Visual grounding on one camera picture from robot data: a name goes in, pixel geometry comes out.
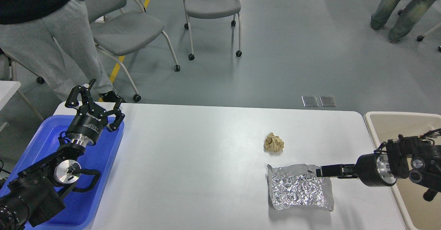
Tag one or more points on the beige plastic bin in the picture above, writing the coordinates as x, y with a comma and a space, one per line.
416, 213

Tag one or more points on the metal floor plate right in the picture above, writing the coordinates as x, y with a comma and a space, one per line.
328, 101

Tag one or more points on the metal floor plate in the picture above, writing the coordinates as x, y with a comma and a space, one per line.
328, 101
310, 101

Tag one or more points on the grey chair middle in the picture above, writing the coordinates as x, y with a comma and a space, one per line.
212, 9

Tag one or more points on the aluminium foil sheet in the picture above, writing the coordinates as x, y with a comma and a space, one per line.
298, 186

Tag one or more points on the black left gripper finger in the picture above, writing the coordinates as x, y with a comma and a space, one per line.
119, 116
84, 91

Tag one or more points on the white chair base right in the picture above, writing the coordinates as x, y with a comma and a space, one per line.
427, 33

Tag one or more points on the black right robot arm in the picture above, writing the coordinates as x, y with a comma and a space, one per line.
416, 158

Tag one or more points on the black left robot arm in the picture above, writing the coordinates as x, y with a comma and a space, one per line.
37, 194

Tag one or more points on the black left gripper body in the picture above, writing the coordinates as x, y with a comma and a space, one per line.
88, 123

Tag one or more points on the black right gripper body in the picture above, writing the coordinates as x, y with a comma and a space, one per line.
374, 170

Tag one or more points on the person in grey trousers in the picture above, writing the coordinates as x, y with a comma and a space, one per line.
36, 32

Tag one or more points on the grey chair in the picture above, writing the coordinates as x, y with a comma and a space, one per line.
126, 33
212, 9

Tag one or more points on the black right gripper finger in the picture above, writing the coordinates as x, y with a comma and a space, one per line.
332, 171

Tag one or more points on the crumpled brown paper ball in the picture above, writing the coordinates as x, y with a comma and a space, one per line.
273, 143

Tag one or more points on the white side table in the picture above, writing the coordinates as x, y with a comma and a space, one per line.
18, 111

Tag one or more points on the grey chair left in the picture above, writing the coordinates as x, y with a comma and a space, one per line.
126, 33

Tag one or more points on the metal floor plate left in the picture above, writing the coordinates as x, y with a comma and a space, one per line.
310, 101

